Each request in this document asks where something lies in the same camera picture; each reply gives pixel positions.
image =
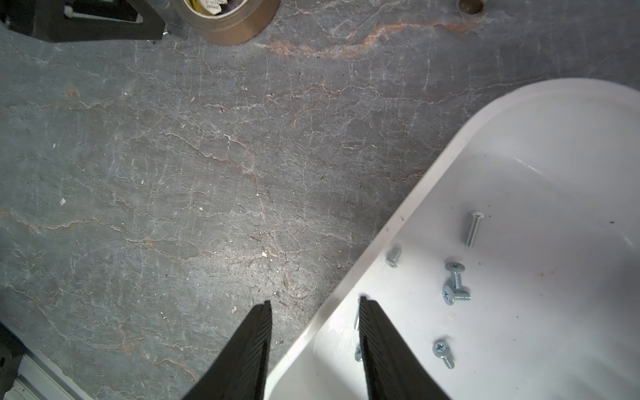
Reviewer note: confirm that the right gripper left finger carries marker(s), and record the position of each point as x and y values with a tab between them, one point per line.
240	371

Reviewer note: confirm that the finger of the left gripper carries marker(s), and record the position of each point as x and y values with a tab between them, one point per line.
62	21

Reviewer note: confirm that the silver screw crossed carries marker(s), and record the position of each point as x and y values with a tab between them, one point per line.
450	295
456	269

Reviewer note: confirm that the silver screw long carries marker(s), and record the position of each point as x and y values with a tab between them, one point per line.
476	218

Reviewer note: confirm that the white plastic storage box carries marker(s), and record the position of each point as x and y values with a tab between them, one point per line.
553	274

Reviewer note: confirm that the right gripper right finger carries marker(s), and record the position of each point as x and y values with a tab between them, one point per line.
391	369

